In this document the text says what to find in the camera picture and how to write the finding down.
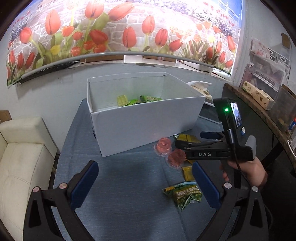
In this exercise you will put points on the printed beige carton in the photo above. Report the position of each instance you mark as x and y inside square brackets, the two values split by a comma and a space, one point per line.
[257, 95]

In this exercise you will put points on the white cardboard box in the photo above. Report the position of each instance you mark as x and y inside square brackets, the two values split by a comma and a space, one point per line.
[138, 125]

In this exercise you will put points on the wooden side shelf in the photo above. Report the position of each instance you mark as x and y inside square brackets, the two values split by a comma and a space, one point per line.
[261, 113]

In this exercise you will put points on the tulip wall poster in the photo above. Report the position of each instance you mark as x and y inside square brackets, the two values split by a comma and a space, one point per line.
[115, 27]

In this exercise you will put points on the red jelly cup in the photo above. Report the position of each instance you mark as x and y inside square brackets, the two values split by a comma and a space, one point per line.
[163, 146]
[176, 158]

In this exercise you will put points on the green pea snack packet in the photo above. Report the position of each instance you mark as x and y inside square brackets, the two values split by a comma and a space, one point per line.
[182, 194]

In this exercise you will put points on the clear plastic container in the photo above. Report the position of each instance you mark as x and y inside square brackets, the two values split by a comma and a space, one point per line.
[283, 104]

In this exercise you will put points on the floral pouch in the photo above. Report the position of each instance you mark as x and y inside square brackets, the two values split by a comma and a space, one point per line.
[259, 47]

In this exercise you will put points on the green seaweed snack packet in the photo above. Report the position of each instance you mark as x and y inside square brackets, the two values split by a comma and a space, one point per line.
[151, 98]
[134, 101]

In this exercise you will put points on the white leather sofa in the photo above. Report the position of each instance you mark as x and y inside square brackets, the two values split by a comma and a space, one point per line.
[20, 162]

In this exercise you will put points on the yellow snack packet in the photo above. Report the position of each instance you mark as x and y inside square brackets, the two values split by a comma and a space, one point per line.
[188, 138]
[188, 173]

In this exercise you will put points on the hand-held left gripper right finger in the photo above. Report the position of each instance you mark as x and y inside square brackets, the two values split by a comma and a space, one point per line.
[205, 185]

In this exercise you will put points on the yellow tissue box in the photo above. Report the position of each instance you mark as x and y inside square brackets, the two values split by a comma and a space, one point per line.
[201, 87]

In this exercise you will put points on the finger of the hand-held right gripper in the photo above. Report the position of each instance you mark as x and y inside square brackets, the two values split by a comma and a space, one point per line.
[203, 146]
[209, 135]

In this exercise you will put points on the brown cardboard piece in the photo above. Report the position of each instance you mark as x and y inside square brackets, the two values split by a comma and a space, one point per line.
[5, 115]
[286, 39]

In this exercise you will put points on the person's right hand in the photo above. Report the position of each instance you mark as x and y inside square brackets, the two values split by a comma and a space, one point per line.
[251, 172]

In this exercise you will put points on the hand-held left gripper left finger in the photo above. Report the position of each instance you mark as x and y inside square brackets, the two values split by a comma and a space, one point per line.
[84, 183]

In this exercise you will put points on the brown wooden strip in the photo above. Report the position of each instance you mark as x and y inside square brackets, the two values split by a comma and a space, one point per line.
[101, 59]

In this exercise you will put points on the yellow jelly cup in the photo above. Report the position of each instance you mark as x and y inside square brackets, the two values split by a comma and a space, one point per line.
[121, 100]

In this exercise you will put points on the clear storage box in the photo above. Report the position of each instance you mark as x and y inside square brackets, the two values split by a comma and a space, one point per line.
[266, 74]

